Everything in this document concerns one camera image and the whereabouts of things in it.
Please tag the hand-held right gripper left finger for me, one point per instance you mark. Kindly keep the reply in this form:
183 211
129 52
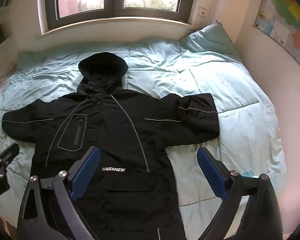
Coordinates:
86 173

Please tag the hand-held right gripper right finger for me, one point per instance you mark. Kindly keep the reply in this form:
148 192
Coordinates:
211 173

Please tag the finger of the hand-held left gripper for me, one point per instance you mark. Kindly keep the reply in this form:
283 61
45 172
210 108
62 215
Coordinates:
6 152

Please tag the black hooded jacket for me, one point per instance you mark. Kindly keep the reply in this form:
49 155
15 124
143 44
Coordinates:
120 130

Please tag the light blue duvet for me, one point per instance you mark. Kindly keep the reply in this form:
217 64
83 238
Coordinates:
165 72

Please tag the light blue pillow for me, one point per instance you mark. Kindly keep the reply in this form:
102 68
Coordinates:
207 40

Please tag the beige window sill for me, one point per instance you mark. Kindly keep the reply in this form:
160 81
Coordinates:
115 26

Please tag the white wall shelf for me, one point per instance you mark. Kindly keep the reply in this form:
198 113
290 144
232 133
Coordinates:
0 30

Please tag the white wall switch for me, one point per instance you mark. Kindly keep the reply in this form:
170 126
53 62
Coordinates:
202 12

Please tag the colourful wall map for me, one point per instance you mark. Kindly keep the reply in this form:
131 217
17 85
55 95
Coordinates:
287 17

